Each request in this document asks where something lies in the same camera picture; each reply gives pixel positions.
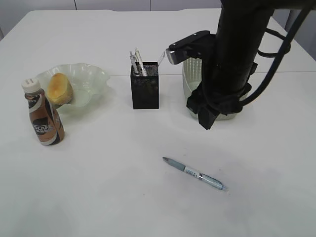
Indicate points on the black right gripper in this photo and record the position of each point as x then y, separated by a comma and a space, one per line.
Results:
209, 105

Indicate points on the light blue pen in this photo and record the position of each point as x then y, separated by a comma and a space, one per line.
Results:
196, 174

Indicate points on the clear plastic ruler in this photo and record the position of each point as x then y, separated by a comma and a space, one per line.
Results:
161, 58

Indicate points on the beige grip pen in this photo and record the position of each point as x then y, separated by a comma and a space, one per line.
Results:
139, 59

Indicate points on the white grey pen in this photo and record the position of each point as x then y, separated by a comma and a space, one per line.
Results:
133, 63

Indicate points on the yellow bread loaf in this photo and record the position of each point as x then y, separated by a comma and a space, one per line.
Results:
59, 90

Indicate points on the brown coffee bottle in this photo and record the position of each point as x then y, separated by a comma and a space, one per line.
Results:
43, 116

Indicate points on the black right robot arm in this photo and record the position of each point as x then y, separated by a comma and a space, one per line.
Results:
226, 70

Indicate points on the green plastic basket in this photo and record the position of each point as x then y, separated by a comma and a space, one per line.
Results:
191, 78

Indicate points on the black mesh pen holder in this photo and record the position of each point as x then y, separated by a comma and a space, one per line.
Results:
145, 90

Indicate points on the translucent green wavy bowl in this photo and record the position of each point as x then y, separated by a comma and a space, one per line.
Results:
89, 82

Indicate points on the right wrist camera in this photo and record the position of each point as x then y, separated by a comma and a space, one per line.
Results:
198, 45

